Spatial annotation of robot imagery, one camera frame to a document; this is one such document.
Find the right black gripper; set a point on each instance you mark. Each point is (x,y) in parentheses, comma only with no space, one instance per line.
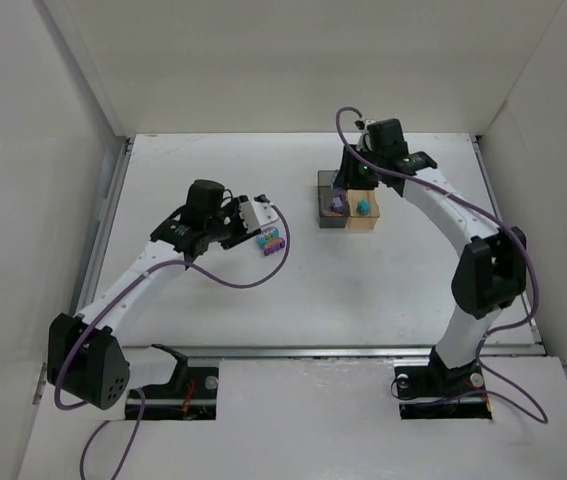
(351,176)

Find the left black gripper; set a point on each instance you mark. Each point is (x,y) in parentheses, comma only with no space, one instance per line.
(238,236)

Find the teal lego brick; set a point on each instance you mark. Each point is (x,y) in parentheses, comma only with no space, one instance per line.
(363,208)

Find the teal purple lego stack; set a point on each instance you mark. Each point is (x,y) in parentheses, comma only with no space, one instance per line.
(270,241)

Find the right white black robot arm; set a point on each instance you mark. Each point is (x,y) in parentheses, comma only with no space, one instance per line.
(491,271)

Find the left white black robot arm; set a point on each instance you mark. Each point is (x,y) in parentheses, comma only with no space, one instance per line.
(85,354)

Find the grey transparent container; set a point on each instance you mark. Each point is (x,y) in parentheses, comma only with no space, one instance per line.
(326,218)

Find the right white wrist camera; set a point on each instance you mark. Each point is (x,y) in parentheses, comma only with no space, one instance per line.
(364,142)

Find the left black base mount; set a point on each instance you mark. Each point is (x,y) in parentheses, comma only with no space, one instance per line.
(198,387)

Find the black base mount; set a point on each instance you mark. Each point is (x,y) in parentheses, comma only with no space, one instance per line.
(430,391)
(198,387)

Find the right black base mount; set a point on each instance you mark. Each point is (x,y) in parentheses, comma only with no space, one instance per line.
(430,391)

